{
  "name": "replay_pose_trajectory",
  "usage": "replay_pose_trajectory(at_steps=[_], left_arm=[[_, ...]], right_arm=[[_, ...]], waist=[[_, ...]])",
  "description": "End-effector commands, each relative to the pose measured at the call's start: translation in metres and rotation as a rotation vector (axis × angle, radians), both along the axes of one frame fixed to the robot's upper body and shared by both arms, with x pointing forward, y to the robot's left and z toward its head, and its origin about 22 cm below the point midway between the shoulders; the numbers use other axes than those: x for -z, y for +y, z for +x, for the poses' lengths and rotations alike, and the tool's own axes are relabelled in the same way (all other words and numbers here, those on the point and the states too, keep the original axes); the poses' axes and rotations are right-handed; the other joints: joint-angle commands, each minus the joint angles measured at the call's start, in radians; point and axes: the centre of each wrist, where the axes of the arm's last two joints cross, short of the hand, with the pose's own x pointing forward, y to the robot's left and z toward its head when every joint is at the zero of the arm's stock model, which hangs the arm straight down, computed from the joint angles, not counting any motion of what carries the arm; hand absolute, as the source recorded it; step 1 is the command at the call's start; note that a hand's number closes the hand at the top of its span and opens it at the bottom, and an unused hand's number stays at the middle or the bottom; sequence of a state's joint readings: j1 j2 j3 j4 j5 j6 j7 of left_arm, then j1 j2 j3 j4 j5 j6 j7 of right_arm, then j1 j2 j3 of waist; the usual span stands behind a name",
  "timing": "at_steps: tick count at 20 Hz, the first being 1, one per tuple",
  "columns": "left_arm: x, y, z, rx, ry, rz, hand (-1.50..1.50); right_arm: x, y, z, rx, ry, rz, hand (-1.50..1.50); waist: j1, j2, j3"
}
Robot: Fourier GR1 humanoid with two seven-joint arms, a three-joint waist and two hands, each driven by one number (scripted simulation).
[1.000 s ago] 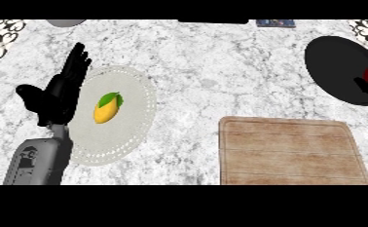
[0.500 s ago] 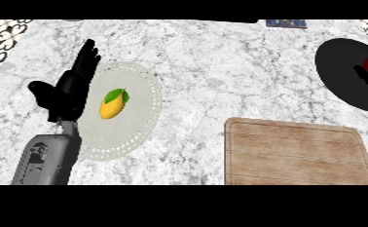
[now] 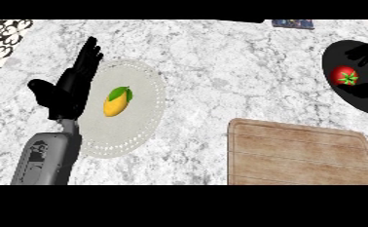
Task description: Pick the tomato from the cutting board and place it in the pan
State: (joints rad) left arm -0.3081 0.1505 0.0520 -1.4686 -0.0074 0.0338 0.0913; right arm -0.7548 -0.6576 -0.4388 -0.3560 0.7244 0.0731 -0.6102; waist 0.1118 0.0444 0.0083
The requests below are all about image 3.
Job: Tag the yellow lemon with green leaves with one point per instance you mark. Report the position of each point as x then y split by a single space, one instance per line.
116 102

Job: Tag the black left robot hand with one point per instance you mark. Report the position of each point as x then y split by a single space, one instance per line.
70 91

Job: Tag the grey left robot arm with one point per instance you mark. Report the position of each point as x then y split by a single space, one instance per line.
45 159

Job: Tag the red tomato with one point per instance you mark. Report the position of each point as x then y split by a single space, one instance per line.
343 75

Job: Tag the round white lace placemat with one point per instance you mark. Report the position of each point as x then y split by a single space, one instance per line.
136 130

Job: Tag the black and white patterned object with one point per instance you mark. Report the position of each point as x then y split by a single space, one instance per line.
11 36

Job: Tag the blue patterned flat object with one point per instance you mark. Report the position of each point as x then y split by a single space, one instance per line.
293 23

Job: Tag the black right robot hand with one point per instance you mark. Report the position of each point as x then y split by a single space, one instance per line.
358 55

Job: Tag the wooden cutting board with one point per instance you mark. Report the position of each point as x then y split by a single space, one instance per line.
297 156

